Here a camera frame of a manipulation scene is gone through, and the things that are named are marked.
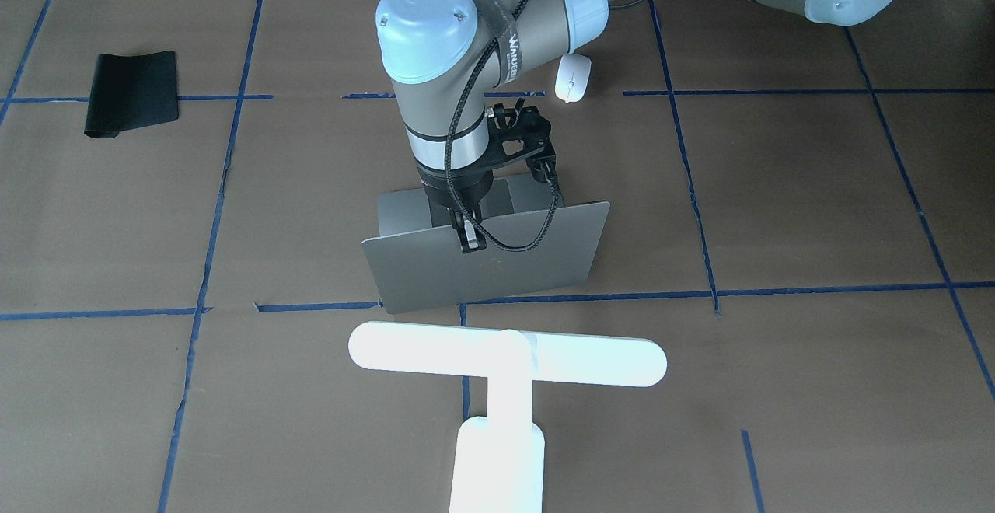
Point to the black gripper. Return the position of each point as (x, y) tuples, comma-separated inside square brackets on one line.
[(452, 191)]

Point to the grey laptop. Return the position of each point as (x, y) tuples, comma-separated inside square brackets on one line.
[(417, 261)]

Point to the white computer mouse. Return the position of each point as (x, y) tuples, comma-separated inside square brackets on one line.
[(573, 75)]

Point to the black mouse pad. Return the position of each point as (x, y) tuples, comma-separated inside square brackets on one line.
[(129, 92)]

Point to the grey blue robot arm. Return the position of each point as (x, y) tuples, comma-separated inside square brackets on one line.
[(444, 55)]

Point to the white desk lamp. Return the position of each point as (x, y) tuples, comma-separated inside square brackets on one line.
[(499, 456)]

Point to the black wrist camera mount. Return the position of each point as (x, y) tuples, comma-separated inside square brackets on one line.
[(519, 133)]

